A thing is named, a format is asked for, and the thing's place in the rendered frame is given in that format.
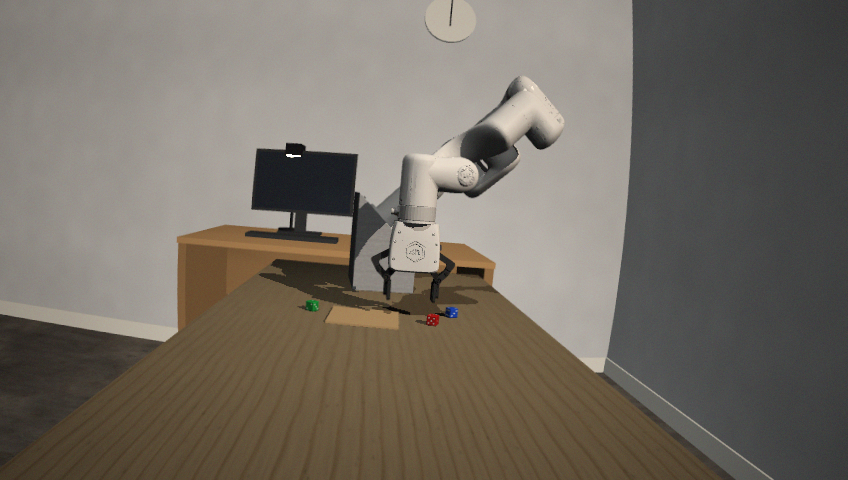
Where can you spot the tan flat mat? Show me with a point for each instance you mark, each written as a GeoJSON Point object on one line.
{"type": "Point", "coordinates": [363, 317]}

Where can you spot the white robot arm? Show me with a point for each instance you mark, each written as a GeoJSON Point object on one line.
{"type": "Point", "coordinates": [423, 175]}

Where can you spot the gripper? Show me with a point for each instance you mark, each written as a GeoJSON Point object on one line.
{"type": "Point", "coordinates": [416, 249]}

